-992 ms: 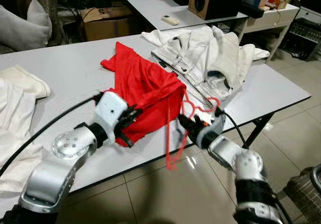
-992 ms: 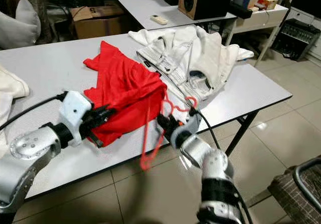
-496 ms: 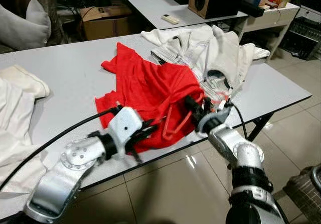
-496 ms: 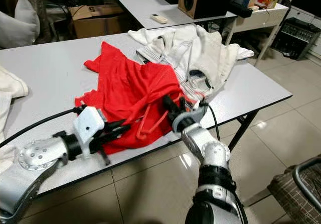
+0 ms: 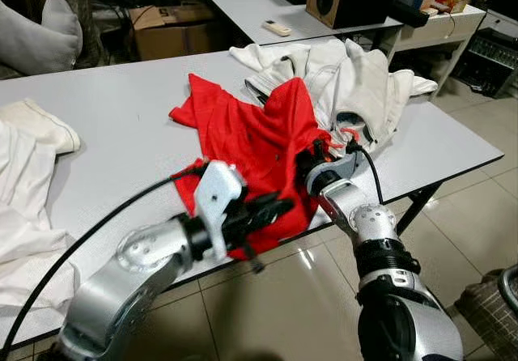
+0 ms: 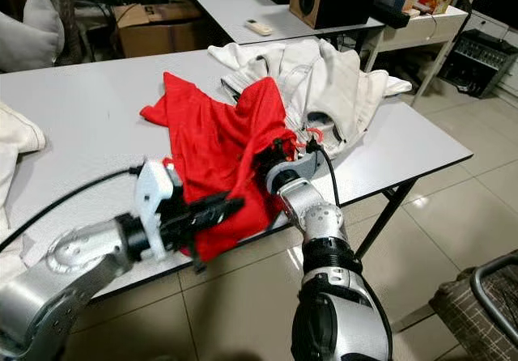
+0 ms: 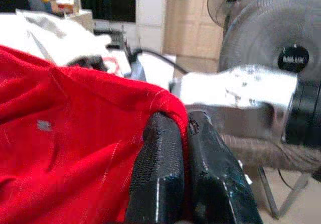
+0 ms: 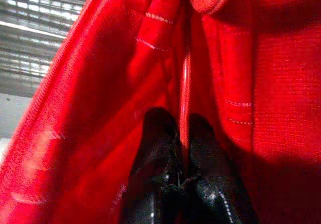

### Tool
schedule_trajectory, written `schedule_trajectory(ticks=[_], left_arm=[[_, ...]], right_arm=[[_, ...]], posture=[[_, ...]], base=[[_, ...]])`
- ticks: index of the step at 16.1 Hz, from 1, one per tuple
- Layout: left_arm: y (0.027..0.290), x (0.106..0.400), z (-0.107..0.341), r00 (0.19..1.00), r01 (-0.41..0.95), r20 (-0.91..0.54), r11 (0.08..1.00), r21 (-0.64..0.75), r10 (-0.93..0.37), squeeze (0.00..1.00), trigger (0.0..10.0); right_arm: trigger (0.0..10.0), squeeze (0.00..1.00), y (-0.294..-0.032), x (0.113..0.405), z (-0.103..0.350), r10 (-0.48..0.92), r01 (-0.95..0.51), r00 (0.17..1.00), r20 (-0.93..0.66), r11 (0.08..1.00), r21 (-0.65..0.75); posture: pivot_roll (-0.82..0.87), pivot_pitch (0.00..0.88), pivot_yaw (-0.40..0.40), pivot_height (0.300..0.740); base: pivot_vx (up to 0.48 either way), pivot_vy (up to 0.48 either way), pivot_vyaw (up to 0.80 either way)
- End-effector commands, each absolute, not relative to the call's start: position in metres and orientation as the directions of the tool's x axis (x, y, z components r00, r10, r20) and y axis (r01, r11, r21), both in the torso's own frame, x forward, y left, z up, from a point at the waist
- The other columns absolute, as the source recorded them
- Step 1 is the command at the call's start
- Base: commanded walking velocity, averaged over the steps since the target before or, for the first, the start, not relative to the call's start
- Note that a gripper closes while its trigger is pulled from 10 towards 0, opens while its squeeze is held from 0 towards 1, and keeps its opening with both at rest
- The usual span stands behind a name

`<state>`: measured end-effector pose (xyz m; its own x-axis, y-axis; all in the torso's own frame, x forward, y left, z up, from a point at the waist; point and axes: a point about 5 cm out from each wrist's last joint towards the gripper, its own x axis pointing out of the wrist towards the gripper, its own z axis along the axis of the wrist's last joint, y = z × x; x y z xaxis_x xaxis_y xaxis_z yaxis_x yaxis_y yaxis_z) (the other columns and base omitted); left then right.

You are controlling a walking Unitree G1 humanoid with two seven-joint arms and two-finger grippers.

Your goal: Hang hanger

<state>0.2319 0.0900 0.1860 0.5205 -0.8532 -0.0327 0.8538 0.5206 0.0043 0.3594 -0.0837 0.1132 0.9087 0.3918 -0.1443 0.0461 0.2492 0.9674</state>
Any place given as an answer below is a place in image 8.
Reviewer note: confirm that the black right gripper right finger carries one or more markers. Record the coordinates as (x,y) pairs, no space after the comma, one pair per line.
(213,188)

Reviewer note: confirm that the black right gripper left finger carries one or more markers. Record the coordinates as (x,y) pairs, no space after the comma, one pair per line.
(158,171)

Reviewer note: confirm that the red striped shirt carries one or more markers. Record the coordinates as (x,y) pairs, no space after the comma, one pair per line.
(276,83)

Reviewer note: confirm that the window blinds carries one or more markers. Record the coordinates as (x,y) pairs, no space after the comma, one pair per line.
(30,33)

